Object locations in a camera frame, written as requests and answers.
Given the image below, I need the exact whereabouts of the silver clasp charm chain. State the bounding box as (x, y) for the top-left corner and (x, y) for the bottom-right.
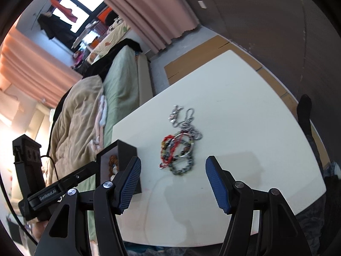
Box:
(168, 105), (185, 125)

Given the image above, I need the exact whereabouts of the green bed sheet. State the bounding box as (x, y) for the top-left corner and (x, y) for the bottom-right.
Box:
(87, 45), (155, 243)

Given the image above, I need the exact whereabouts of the dark patterned cloth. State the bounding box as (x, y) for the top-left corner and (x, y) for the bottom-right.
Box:
(292, 161), (341, 256)

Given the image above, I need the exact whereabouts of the silver bangle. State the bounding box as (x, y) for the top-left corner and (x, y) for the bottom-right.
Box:
(170, 132), (195, 159)

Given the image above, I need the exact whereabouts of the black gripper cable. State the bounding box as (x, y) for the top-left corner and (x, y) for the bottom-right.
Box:
(40, 155), (61, 185)

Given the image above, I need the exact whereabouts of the dark bead chain bracelet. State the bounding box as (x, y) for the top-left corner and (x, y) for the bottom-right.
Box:
(167, 154), (197, 176)

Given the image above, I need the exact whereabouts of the hanging red garment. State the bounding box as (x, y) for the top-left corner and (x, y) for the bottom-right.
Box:
(50, 0), (79, 23)

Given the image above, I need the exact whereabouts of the black clothing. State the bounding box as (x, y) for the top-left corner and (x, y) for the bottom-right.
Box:
(55, 38), (143, 112)

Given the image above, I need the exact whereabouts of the black jewelry box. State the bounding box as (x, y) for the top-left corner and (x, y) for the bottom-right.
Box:
(96, 139), (143, 195)

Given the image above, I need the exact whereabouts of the beige bed frame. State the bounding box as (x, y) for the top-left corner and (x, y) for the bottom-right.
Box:
(134, 54), (155, 104)

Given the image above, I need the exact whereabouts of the printed cream blanket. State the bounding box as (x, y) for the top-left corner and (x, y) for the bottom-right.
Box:
(89, 17), (131, 60)

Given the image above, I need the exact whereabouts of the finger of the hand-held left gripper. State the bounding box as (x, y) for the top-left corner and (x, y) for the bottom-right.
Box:
(59, 160), (101, 191)

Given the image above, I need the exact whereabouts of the red string bracelet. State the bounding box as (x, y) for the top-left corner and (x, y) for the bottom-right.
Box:
(159, 132), (187, 169)

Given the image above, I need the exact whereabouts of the silver ball chain necklace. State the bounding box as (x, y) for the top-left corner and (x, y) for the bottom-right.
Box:
(177, 107), (204, 141)

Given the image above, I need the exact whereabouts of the hanging black coat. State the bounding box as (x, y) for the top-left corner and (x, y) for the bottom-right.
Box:
(37, 12), (78, 49)

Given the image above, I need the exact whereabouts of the black sock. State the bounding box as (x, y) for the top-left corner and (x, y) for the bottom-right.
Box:
(296, 94), (314, 137)

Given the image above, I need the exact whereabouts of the beige comforter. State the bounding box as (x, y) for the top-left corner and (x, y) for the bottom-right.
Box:
(40, 75), (106, 190)

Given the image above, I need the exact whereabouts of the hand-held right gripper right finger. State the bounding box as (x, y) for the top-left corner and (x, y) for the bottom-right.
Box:
(205, 155), (313, 256)

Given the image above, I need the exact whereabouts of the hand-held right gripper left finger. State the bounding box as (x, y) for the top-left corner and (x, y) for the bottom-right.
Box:
(33, 156), (142, 256)

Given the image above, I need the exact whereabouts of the pink curtain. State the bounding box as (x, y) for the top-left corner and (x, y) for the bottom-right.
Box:
(80, 0), (201, 54)
(0, 29), (84, 108)

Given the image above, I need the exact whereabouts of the brown cardboard sheet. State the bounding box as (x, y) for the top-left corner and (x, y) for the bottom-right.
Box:
(163, 35), (331, 167)

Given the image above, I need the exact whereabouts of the white pink cloth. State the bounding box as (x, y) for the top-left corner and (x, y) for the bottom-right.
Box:
(97, 94), (109, 129)

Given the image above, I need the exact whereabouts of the dark beaded bracelet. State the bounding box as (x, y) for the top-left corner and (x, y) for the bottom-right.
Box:
(160, 138), (193, 161)

